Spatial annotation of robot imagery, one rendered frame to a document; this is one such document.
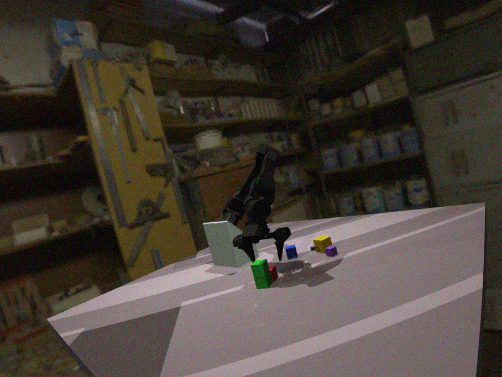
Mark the purple cube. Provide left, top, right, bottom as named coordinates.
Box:
left=325, top=245, right=337, bottom=256

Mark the yellow cube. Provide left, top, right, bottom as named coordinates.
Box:
left=313, top=236, right=332, bottom=252

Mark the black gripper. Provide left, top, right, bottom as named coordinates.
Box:
left=232, top=218, right=291, bottom=263

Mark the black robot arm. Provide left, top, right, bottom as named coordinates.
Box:
left=221, top=143, right=280, bottom=244

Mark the blue cube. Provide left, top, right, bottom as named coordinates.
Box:
left=285, top=244, right=297, bottom=259

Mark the red block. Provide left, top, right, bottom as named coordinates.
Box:
left=269, top=266, right=278, bottom=282

